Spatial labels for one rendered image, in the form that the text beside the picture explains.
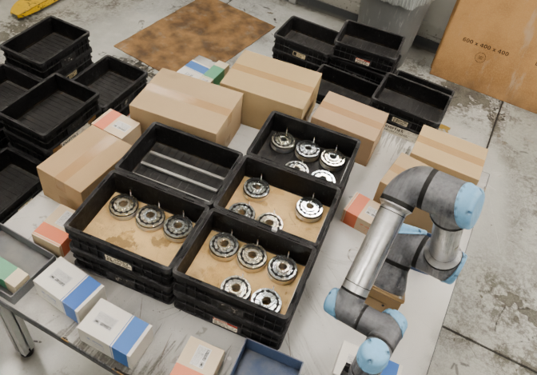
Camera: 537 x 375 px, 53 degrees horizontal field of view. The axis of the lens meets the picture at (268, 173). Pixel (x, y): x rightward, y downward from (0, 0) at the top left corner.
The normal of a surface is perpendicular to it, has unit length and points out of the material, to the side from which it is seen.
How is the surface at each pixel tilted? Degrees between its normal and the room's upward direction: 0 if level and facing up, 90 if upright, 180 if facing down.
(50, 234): 0
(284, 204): 0
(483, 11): 80
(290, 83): 0
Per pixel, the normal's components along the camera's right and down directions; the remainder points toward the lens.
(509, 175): 0.11, -0.68
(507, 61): -0.41, 0.41
